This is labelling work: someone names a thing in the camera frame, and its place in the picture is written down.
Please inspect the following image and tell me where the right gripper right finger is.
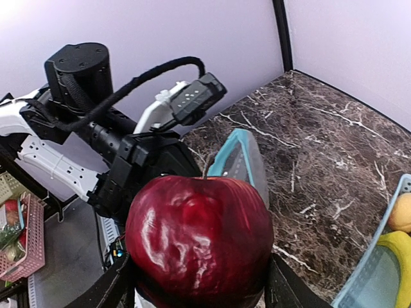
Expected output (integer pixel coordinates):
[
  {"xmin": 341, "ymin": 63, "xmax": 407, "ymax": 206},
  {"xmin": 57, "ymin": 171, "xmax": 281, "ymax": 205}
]
[{"xmin": 265, "ymin": 253, "xmax": 332, "ymax": 308}]

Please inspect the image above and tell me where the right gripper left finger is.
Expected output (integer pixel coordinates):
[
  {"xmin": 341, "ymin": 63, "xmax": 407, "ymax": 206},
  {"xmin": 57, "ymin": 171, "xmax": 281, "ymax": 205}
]
[{"xmin": 66, "ymin": 253, "xmax": 135, "ymax": 308}]

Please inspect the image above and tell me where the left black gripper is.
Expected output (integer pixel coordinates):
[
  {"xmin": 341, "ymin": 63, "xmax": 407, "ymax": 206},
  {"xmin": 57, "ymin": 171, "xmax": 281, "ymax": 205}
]
[{"xmin": 87, "ymin": 132, "xmax": 201, "ymax": 225}]

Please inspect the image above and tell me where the dark red apple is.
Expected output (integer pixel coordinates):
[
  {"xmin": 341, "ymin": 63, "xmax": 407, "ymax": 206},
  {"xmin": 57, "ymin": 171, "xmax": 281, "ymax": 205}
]
[{"xmin": 125, "ymin": 175, "xmax": 274, "ymax": 308}]

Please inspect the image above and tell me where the clear zip top bag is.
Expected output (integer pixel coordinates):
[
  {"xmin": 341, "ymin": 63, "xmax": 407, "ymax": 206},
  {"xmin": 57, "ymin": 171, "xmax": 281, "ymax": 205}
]
[{"xmin": 207, "ymin": 128, "xmax": 269, "ymax": 207}]

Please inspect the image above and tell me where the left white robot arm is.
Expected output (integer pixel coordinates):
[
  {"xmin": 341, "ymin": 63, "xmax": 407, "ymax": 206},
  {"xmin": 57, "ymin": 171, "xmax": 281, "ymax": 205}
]
[{"xmin": 1, "ymin": 42, "xmax": 211, "ymax": 225}]

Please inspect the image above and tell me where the pink plastic basket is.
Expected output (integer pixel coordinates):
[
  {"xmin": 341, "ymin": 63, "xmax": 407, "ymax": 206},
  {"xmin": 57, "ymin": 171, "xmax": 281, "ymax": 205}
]
[{"xmin": 1, "ymin": 191, "xmax": 45, "ymax": 282}]

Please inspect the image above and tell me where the light blue plastic basket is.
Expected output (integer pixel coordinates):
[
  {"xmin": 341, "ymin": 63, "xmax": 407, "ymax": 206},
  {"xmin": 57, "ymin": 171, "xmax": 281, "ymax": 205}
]
[{"xmin": 331, "ymin": 174, "xmax": 410, "ymax": 307}]

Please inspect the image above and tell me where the yellow banana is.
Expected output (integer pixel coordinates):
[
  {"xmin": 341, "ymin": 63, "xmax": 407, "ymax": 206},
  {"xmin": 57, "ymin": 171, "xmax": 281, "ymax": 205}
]
[{"xmin": 377, "ymin": 231, "xmax": 410, "ymax": 307}]

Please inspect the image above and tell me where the orange fruit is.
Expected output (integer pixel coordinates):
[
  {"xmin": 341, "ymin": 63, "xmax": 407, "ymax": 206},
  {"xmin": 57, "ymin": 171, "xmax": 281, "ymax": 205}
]
[{"xmin": 388, "ymin": 192, "xmax": 411, "ymax": 234}]

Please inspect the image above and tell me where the white slotted cable duct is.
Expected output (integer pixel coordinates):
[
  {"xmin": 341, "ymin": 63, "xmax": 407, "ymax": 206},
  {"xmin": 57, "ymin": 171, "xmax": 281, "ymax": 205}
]
[{"xmin": 98, "ymin": 216, "xmax": 119, "ymax": 266}]

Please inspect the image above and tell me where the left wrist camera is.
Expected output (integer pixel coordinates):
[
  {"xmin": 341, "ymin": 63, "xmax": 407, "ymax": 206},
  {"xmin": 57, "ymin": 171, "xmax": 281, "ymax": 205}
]
[{"xmin": 133, "ymin": 73, "xmax": 228, "ymax": 134}]

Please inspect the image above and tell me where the left black frame post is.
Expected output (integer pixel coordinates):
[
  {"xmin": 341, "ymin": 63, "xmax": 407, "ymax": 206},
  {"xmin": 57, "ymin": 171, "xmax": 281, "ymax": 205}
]
[{"xmin": 272, "ymin": 0, "xmax": 293, "ymax": 72}]

